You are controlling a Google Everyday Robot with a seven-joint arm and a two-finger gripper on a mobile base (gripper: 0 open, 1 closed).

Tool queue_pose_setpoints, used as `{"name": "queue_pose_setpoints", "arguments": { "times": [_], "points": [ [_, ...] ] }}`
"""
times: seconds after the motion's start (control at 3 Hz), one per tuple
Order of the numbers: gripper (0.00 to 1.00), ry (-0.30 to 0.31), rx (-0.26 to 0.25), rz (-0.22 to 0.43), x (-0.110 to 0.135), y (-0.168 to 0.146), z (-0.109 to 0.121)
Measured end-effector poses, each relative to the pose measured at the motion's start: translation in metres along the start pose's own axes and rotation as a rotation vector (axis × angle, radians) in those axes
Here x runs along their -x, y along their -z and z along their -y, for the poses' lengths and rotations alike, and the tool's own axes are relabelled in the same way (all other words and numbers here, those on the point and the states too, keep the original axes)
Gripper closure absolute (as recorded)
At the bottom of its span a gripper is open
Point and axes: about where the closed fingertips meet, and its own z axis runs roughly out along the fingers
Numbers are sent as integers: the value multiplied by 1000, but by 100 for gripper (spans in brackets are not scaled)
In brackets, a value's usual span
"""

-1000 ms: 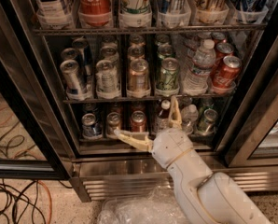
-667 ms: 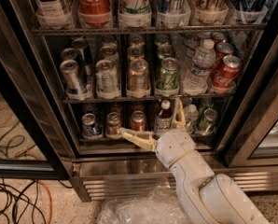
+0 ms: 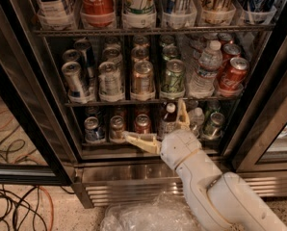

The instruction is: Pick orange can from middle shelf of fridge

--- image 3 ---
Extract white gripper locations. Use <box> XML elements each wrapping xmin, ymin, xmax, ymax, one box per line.
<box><xmin>123</xmin><ymin>98</ymin><xmax>201</xmax><ymax>169</ymax></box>

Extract orange soda can front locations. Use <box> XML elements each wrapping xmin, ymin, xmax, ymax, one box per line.
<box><xmin>132</xmin><ymin>61</ymin><xmax>154</xmax><ymax>94</ymax></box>

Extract orange soda can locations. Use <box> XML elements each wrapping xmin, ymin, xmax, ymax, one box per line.
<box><xmin>131</xmin><ymin>46</ymin><xmax>149</xmax><ymax>64</ymax></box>
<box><xmin>132</xmin><ymin>61</ymin><xmax>154</xmax><ymax>94</ymax></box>

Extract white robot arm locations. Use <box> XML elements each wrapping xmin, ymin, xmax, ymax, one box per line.
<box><xmin>123</xmin><ymin>100</ymin><xmax>287</xmax><ymax>231</ymax></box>

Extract red orange can bottom shelf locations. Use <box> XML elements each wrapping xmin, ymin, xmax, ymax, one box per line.
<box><xmin>134</xmin><ymin>114</ymin><xmax>151</xmax><ymax>134</ymax></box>

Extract clear water bottle bottom shelf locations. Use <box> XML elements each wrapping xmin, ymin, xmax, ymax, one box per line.
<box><xmin>188</xmin><ymin>107</ymin><xmax>204</xmax><ymax>137</ymax></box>

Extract clear water bottle shelf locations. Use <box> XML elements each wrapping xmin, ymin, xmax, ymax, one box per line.
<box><xmin>188</xmin><ymin>107</ymin><xmax>204</xmax><ymax>137</ymax></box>
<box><xmin>189</xmin><ymin>40</ymin><xmax>222</xmax><ymax>98</ymax></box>

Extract green can bottom shelf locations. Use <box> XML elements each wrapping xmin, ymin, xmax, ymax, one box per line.
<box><xmin>202</xmin><ymin>112</ymin><xmax>225</xmax><ymax>140</ymax></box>

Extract green soda can front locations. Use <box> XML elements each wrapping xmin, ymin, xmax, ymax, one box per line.
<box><xmin>161</xmin><ymin>59</ymin><xmax>185</xmax><ymax>93</ymax></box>

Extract green soda can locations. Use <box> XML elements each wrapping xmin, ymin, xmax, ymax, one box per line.
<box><xmin>161</xmin><ymin>59</ymin><xmax>185</xmax><ymax>93</ymax></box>
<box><xmin>162</xmin><ymin>45</ymin><xmax>181</xmax><ymax>63</ymax></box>

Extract gold can bottom shelf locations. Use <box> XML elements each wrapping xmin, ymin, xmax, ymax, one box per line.
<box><xmin>110</xmin><ymin>115</ymin><xmax>126</xmax><ymax>142</ymax></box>

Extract clear water bottle middle shelf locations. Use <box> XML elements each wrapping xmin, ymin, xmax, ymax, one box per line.
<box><xmin>189</xmin><ymin>40</ymin><xmax>222</xmax><ymax>98</ymax></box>

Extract blue can bottom shelf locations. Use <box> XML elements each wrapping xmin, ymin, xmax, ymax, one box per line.
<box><xmin>84</xmin><ymin>116</ymin><xmax>105</xmax><ymax>142</ymax></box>

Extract white silver can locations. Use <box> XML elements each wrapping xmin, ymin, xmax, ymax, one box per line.
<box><xmin>98</xmin><ymin>62</ymin><xmax>122</xmax><ymax>96</ymax></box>

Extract red cola can front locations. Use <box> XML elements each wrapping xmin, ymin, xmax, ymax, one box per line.
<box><xmin>219</xmin><ymin>57</ymin><xmax>249</xmax><ymax>91</ymax></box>

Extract blue silver can front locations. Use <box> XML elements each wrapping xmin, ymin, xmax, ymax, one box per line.
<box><xmin>62</xmin><ymin>62</ymin><xmax>89</xmax><ymax>98</ymax></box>

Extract stainless steel fridge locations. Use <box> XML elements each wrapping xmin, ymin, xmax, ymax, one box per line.
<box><xmin>0</xmin><ymin>0</ymin><xmax>287</xmax><ymax>208</ymax></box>

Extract large blue striped can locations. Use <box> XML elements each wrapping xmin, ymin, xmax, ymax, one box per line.
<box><xmin>161</xmin><ymin>0</ymin><xmax>196</xmax><ymax>29</ymax></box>

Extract large green white can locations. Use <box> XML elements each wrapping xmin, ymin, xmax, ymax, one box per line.
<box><xmin>123</xmin><ymin>0</ymin><xmax>154</xmax><ymax>28</ymax></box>

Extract large gold patterned can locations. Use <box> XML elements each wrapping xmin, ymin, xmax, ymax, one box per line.
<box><xmin>200</xmin><ymin>0</ymin><xmax>234</xmax><ymax>25</ymax></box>

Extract large red cola can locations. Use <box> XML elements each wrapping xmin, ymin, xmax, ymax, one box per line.
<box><xmin>82</xmin><ymin>0</ymin><xmax>114</xmax><ymax>28</ymax></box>

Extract large dark blue can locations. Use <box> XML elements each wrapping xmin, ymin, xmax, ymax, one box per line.
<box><xmin>238</xmin><ymin>0</ymin><xmax>274</xmax><ymax>24</ymax></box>

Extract large white tea can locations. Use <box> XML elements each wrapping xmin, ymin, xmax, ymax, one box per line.
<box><xmin>36</xmin><ymin>0</ymin><xmax>75</xmax><ymax>30</ymax></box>

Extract juice bottle white cap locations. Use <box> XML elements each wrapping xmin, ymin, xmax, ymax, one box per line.
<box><xmin>158</xmin><ymin>103</ymin><xmax>177</xmax><ymax>140</ymax></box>

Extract clear plastic bag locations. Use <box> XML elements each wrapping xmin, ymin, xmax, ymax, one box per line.
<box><xmin>100</xmin><ymin>192</ymin><xmax>201</xmax><ymax>231</ymax></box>

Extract orange floor cable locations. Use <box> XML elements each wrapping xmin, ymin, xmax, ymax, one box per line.
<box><xmin>0</xmin><ymin>108</ymin><xmax>55</xmax><ymax>231</ymax></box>

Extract black floor cables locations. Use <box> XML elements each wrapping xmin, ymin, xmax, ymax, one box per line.
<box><xmin>0</xmin><ymin>122</ymin><xmax>74</xmax><ymax>231</ymax></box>

